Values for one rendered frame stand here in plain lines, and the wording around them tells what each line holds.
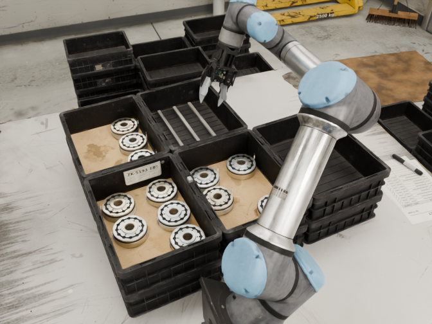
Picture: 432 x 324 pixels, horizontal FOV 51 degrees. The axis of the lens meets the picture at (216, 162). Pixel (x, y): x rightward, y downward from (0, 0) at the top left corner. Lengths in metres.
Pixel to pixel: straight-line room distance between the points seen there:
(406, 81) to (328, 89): 3.00
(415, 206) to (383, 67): 2.43
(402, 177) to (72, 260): 1.24
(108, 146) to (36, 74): 2.41
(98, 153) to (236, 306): 0.85
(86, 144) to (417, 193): 1.25
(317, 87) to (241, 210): 0.60
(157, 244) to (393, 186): 0.93
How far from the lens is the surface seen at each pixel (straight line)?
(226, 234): 1.25
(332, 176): 1.60
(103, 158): 1.68
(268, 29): 1.28
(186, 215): 1.40
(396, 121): 2.96
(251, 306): 1.11
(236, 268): 0.97
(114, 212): 1.43
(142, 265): 1.20
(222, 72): 1.41
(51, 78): 3.98
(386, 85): 3.84
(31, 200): 1.80
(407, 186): 1.84
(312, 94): 0.97
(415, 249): 1.64
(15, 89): 3.94
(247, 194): 1.49
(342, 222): 1.58
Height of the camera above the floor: 1.89
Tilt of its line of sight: 41 degrees down
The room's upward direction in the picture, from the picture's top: 1 degrees counter-clockwise
